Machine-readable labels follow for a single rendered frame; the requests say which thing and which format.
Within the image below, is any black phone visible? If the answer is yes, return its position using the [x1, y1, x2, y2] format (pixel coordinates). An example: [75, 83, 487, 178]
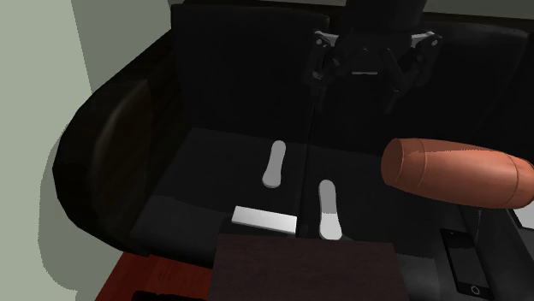
[439, 227, 494, 301]

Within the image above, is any white flat box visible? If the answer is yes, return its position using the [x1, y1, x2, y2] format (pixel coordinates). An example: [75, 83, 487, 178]
[230, 205, 299, 236]

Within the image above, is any white slim remote control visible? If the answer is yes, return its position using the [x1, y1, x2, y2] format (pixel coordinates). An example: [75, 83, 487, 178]
[317, 179, 344, 241]
[261, 139, 288, 190]

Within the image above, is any white flat object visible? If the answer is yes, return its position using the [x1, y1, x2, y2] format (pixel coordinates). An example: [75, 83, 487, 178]
[512, 205, 534, 230]

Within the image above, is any dark robot stand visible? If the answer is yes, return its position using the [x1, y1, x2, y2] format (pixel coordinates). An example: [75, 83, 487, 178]
[206, 233, 411, 301]

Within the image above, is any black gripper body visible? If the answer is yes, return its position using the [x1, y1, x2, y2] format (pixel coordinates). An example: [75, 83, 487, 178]
[333, 0, 427, 79]

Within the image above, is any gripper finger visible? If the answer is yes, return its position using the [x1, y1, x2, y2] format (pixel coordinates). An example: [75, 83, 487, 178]
[381, 31, 443, 115]
[303, 29, 340, 110]

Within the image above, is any black sofa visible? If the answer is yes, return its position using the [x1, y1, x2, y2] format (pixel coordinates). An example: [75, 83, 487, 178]
[51, 0, 534, 301]

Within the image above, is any brown cylinder cushion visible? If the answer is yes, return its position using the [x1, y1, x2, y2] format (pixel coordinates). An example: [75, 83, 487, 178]
[380, 137, 534, 210]

